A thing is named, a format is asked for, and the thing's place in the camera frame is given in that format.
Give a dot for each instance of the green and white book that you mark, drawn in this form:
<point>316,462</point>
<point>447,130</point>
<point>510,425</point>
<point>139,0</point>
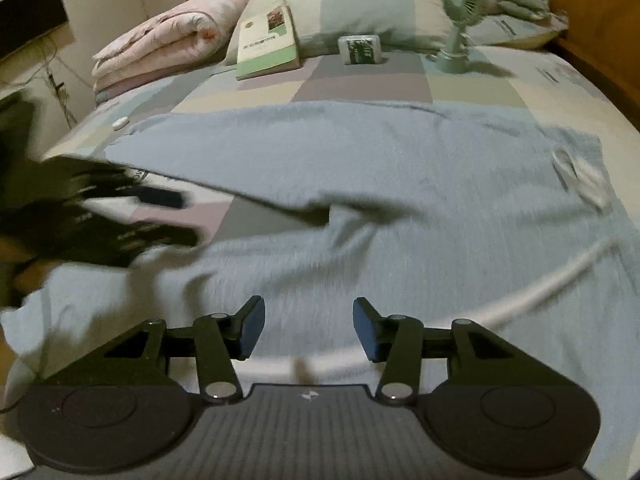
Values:
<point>265,45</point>

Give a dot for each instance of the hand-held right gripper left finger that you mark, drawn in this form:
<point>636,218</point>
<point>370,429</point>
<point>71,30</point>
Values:
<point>252,327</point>

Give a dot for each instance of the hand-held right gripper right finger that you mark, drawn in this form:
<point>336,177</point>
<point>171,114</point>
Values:
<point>367,330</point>

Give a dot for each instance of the small white case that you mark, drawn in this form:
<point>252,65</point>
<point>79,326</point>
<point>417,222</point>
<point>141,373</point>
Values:
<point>120,123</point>

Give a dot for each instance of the black flat television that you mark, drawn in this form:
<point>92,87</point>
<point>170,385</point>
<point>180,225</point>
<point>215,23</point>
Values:
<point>25,20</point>

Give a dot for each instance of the bed with patchwork sheet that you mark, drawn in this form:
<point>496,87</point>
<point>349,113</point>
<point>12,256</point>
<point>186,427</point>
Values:
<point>360,80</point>

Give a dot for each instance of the large patchwork pillow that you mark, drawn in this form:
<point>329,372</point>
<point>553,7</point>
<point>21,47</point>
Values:
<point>360,10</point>

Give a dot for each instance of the wooden bed headboard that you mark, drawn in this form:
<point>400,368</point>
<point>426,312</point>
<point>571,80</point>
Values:
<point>600,10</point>

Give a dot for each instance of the folded pink floral quilt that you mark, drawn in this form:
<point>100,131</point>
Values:
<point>165,35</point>

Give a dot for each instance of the small green and white box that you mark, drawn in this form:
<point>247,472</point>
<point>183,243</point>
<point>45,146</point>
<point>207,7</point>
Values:
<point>360,50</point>

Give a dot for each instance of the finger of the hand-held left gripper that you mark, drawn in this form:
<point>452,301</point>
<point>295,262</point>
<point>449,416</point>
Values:
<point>160,242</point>
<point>157,198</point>

